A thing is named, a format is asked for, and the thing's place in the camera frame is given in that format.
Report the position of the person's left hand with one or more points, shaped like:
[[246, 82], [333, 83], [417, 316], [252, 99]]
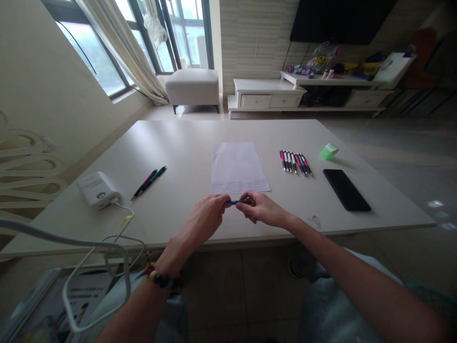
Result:
[[200, 223]]

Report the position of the white printed carton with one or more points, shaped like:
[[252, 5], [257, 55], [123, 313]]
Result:
[[46, 303]]

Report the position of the white curved chair backrest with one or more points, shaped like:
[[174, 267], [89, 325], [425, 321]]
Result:
[[25, 171]]

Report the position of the dark framed window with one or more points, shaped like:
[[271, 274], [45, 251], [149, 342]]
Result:
[[103, 60]]

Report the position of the white upholstered stool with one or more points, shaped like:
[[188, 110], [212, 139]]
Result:
[[192, 87]]

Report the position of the row of ballpoint pens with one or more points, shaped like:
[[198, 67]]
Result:
[[295, 163]]

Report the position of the small clear pen part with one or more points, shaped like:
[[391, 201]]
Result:
[[315, 221]]

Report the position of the white television cabinet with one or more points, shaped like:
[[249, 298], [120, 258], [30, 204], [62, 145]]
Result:
[[267, 98]]

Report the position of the white power bank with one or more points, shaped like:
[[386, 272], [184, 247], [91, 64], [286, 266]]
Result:
[[99, 189]]

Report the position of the person's right hand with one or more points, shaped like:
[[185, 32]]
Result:
[[266, 212]]

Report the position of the blue ballpoint pen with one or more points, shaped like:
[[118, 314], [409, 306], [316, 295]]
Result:
[[234, 202]]

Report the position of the purple ballpoint pen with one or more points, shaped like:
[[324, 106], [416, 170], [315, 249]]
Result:
[[145, 184]]

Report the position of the beige curtain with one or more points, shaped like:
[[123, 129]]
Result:
[[132, 53]]

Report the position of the green ballpoint pen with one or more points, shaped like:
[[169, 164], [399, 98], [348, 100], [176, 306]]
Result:
[[156, 177]]

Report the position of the white hanging cloth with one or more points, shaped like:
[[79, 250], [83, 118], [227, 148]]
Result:
[[155, 25]]

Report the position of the black smartphone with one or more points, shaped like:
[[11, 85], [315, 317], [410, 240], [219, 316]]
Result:
[[346, 189]]

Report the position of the white paper bag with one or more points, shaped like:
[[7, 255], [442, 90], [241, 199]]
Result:
[[394, 69]]

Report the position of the white paper sheet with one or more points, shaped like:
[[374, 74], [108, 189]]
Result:
[[238, 168]]

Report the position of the black television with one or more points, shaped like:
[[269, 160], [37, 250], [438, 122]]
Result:
[[339, 21]]

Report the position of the person's legs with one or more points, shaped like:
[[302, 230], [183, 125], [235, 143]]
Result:
[[339, 314]]

